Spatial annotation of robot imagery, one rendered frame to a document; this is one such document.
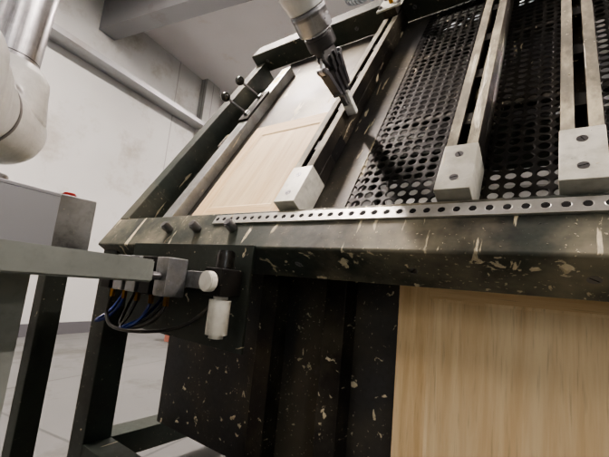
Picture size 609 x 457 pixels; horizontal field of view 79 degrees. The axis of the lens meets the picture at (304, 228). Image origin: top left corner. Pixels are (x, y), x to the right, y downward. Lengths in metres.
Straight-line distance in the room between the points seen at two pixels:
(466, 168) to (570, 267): 0.24
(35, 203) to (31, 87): 0.32
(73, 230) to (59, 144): 3.33
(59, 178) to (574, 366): 4.39
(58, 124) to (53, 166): 0.43
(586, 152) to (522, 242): 0.18
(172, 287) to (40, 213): 0.33
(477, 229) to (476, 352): 0.31
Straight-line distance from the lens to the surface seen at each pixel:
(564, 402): 0.86
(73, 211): 1.31
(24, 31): 1.02
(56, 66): 4.78
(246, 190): 1.13
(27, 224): 0.70
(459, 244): 0.63
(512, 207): 0.66
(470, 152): 0.76
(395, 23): 1.60
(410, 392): 0.92
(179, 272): 0.91
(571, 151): 0.72
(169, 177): 1.55
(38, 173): 4.46
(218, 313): 0.82
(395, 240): 0.67
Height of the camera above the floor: 0.73
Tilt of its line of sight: 9 degrees up
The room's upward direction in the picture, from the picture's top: 6 degrees clockwise
